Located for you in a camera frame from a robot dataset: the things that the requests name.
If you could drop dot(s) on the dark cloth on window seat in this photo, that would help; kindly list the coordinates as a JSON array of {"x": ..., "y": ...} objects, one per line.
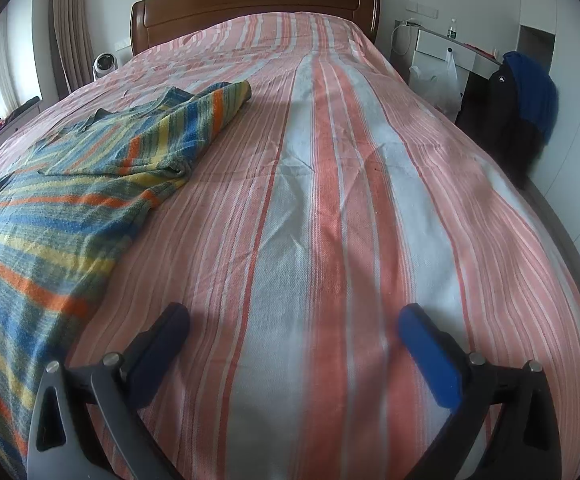
[{"x": 22, "y": 107}]

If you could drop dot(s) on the black jacket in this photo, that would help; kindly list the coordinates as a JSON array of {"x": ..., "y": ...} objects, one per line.
[{"x": 499, "y": 115}]

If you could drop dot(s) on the white round fan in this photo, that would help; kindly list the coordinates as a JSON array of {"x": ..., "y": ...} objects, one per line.
[{"x": 104, "y": 66}]

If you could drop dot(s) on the white bedside desk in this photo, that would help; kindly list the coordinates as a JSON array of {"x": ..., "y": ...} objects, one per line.
[{"x": 462, "y": 52}]

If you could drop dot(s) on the white plastic bag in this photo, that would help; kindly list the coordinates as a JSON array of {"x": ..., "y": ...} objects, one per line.
[{"x": 439, "y": 90}]

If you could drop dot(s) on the bed with pink striped sheet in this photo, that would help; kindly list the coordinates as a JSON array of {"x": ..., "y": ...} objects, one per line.
[{"x": 330, "y": 220}]

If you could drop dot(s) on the clear plastic bottle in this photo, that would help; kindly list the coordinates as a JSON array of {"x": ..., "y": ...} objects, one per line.
[{"x": 451, "y": 29}]

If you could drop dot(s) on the white wardrobe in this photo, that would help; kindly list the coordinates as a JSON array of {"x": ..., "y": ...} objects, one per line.
[{"x": 579, "y": 125}]

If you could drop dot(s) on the brown curtain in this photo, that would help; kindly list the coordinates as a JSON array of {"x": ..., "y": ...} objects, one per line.
[{"x": 72, "y": 25}]

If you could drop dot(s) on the white window seat cabinet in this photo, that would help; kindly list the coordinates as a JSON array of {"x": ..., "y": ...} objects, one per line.
[{"x": 15, "y": 125}]

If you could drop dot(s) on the multicolour striped knit shirt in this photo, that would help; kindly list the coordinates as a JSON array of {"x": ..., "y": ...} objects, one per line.
[{"x": 60, "y": 220}]

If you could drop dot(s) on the blue garment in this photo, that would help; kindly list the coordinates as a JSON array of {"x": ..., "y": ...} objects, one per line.
[{"x": 534, "y": 90}]

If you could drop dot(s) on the brown wooden headboard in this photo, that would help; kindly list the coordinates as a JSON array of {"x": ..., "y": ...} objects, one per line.
[{"x": 250, "y": 7}]

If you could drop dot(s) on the white wall socket panel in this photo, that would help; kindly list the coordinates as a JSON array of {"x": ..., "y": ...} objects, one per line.
[{"x": 421, "y": 9}]

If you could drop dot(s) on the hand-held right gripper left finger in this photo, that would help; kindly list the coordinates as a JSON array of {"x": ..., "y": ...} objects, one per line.
[{"x": 160, "y": 347}]

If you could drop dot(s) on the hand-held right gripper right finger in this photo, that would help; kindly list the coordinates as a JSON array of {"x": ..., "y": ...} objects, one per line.
[{"x": 429, "y": 360}]

